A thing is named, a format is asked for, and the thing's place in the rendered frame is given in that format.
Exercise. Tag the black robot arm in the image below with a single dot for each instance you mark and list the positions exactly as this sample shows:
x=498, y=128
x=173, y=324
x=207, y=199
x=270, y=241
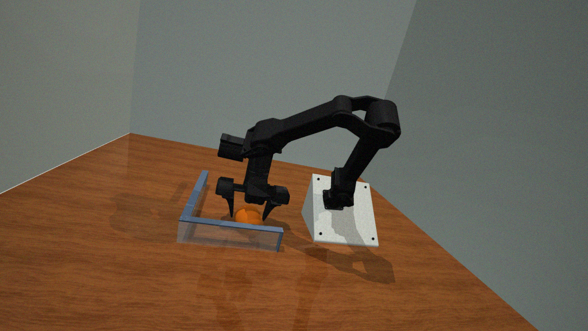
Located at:
x=380, y=128

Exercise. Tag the clear low corner walls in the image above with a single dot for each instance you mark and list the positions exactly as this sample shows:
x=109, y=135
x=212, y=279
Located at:
x=211, y=235

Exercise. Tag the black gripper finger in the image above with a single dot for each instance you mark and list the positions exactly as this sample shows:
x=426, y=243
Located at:
x=268, y=208
x=230, y=201

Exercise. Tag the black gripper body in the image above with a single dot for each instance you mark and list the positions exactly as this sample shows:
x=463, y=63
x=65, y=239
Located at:
x=226, y=186

